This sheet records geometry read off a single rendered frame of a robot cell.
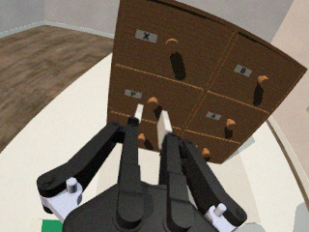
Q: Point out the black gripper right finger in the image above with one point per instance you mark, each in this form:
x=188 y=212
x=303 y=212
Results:
x=209 y=196

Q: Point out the brown wooden chest of drawers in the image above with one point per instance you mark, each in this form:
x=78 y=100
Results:
x=217 y=20

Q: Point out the brown wooden drawer front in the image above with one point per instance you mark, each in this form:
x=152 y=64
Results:
x=152 y=33
x=132 y=86
x=147 y=128
x=248 y=65
x=212 y=148
x=215 y=110

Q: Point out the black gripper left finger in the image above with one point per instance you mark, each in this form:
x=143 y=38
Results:
x=61 y=188

